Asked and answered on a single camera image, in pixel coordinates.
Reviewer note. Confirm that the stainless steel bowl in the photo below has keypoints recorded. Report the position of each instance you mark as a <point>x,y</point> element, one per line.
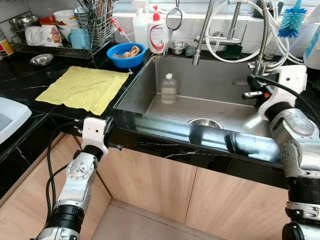
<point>22,21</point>
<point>205,122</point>

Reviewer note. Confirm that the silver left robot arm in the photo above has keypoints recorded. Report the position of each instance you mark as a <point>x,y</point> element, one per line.
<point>77,180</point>

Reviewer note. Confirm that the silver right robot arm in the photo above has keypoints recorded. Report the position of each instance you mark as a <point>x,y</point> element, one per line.
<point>300,150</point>

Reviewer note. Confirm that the yellow cloth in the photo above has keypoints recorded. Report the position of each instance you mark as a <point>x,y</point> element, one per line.
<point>82,90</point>

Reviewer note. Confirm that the steel gooseneck faucet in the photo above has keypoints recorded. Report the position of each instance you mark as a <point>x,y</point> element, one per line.
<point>263,40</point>

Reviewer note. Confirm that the dark green sponge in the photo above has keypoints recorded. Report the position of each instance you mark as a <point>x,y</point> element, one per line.
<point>232,51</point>

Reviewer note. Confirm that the stainless steel sink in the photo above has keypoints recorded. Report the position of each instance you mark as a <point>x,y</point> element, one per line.
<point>210,100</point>

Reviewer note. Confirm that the white blue water jug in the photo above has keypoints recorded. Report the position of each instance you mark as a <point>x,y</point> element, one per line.
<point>312,47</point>

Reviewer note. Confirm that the light wood cabinet door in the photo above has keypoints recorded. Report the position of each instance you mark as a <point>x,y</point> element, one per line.
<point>150,182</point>
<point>235,207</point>
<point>22,200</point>

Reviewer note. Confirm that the chrome tap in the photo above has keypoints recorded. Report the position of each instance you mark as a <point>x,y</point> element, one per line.
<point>222,40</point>

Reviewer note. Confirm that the blue plastic bowl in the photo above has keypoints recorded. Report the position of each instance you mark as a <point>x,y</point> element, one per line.
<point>116,61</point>

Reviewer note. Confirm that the blue bottle brush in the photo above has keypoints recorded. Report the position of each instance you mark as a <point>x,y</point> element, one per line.
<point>292,22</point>

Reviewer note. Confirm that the clear plastic bottle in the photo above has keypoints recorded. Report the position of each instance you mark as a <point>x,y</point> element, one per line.
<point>169,91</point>

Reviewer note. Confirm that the tan crumpled rag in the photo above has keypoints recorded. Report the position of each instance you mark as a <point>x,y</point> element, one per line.
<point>131,51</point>

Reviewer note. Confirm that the flexible steel faucet spout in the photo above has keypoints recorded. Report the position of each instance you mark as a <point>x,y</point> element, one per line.
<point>204,32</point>

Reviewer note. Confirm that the light blue cup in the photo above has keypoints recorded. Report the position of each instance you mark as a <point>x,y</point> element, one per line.
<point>79,39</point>

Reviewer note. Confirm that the small shallow steel dish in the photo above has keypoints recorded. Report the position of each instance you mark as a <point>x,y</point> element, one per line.
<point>41,60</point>

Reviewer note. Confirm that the white rectangular tray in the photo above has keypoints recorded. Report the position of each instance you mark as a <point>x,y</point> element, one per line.
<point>12,117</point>

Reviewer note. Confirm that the small steel cup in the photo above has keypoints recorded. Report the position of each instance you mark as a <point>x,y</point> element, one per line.
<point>178,47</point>

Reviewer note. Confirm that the white red-pump soap bottle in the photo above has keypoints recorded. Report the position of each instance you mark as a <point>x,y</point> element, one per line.
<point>157,37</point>

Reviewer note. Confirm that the white pump bottle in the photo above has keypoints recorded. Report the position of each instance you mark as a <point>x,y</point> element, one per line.
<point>140,30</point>

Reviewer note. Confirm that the printed white mug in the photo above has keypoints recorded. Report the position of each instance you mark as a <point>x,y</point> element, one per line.
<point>52,36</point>

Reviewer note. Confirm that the stacked white bowls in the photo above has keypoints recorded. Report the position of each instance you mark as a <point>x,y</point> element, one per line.
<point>65,17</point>

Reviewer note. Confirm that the plain white mug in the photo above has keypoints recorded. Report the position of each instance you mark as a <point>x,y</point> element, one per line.
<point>33,36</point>

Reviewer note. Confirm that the red lid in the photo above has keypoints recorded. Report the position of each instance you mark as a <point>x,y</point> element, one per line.
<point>47,20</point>

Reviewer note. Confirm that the yellow red tin can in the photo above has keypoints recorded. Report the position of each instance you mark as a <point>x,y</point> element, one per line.
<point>5,47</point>

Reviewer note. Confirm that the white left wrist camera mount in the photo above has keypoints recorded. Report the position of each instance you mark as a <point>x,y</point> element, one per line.
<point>94,134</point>

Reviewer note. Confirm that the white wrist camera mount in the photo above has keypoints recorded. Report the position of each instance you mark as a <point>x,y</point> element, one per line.
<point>292,82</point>
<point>94,134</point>

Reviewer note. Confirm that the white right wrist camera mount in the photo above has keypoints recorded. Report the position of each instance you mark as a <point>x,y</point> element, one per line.
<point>292,82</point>

